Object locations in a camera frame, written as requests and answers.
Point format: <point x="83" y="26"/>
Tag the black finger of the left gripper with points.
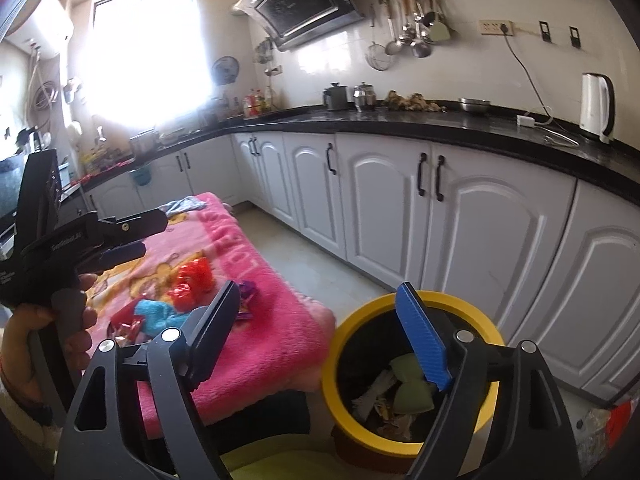
<point x="123" y="231"/>

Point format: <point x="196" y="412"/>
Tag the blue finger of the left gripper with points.
<point x="118" y="255"/>

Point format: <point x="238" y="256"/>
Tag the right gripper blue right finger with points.
<point x="422" y="333"/>

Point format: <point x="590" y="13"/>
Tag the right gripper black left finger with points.
<point x="210" y="327"/>

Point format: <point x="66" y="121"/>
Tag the blue knitted scrub cloth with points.
<point x="158" y="316"/>

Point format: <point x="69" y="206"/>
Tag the purple snack wrapper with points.
<point x="248" y="290"/>

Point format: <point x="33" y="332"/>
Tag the green trash in bin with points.
<point x="414" y="396"/>

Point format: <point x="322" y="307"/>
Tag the yellow black trash bin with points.
<point x="382" y="406"/>

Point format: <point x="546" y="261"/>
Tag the person left hand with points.
<point x="45" y="348"/>

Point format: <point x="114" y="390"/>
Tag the red crumpled plastic bag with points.
<point x="194" y="281"/>

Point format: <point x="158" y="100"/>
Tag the teal hanging cup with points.
<point x="141" y="175"/>

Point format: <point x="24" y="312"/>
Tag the pink cartoon fleece blanket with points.
<point x="274" y="353"/>

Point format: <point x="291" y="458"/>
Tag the light blue cloth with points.
<point x="175" y="207"/>

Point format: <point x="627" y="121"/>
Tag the white cabinet door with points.
<point x="316" y="189"/>
<point x="496" y="223"/>
<point x="385" y="189"/>

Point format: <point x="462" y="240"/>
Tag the white water heater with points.
<point x="43" y="26"/>

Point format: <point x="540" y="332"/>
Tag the black countertop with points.
<point x="613" y="167"/>

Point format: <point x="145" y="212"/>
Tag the ginger pile on counter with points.
<point x="414" y="103"/>

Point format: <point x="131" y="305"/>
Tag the steel bowl on counter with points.
<point x="474" y="106"/>

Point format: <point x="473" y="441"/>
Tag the steel teapot on counter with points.
<point x="364" y="97"/>

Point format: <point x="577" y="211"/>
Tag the dark pot on counter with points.
<point x="335" y="97"/>

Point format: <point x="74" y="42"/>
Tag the white electric kettle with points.
<point x="597" y="107"/>

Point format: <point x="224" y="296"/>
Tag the black range hood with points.
<point x="292" y="23"/>

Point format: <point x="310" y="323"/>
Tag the hanging strainer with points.
<point x="376" y="56"/>

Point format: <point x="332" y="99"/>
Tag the hanging steel ladle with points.
<point x="419" y="45"/>

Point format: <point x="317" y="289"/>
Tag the small wall fan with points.
<point x="225" y="70"/>

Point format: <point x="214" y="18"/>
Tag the white wall power outlet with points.
<point x="495" y="28"/>

